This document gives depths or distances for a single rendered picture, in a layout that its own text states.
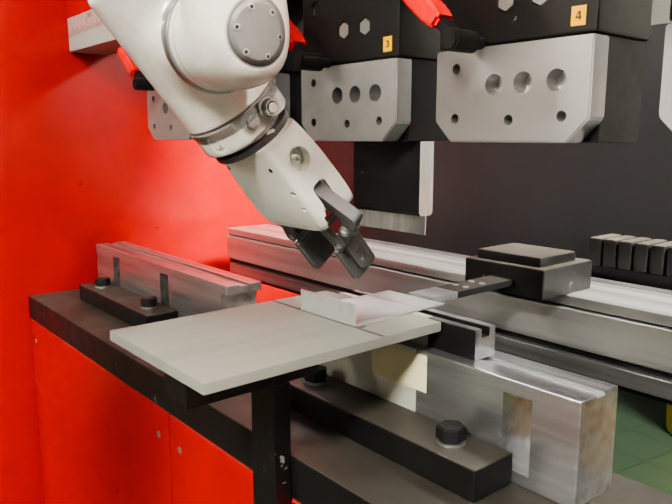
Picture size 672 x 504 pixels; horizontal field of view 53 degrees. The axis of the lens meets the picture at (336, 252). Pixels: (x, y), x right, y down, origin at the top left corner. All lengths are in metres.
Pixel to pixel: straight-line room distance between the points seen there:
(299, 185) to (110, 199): 0.93
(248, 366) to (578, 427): 0.27
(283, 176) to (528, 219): 0.72
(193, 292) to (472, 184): 0.56
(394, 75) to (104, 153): 0.90
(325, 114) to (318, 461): 0.36
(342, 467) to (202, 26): 0.41
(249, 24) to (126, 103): 1.02
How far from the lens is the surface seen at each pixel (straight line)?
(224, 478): 0.82
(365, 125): 0.69
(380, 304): 0.73
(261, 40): 0.48
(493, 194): 1.27
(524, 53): 0.57
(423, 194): 0.69
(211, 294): 1.01
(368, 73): 0.69
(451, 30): 0.57
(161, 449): 0.96
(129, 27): 0.54
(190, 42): 0.49
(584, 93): 0.54
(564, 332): 0.90
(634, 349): 0.86
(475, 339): 0.65
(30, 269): 1.44
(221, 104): 0.55
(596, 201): 1.16
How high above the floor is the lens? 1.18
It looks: 10 degrees down
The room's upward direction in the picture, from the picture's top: straight up
